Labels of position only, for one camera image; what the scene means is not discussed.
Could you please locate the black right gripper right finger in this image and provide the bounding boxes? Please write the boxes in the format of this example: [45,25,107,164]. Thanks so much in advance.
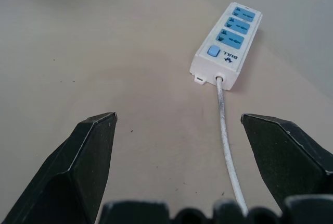
[240,113,333,217]

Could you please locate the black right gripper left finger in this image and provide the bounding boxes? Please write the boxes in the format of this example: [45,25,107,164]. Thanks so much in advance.
[0,111,118,224]

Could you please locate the white power strip blue sockets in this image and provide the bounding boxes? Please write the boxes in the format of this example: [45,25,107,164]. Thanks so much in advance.
[189,2,263,92]

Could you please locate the white power cord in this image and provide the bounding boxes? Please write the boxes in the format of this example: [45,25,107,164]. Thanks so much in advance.
[215,76,249,216]

